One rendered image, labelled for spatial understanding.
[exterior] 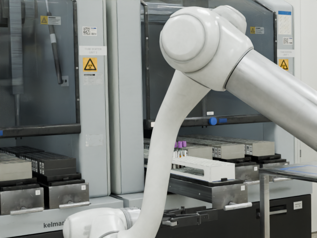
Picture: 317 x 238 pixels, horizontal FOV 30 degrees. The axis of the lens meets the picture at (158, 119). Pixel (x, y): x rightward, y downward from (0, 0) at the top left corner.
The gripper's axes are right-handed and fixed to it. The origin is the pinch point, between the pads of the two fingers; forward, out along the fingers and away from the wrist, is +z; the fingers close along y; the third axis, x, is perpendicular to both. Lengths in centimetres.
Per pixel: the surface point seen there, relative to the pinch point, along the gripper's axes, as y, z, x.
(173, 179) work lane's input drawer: 28.1, 7.3, -5.7
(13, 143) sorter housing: 121, -20, -13
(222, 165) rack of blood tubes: 9.1, 14.0, -11.8
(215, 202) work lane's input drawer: 5.6, 8.5, -1.5
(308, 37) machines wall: 158, 192, -70
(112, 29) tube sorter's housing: 46, -5, -57
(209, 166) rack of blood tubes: 9.3, 9.2, -11.8
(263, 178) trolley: 19.7, 39.1, -4.2
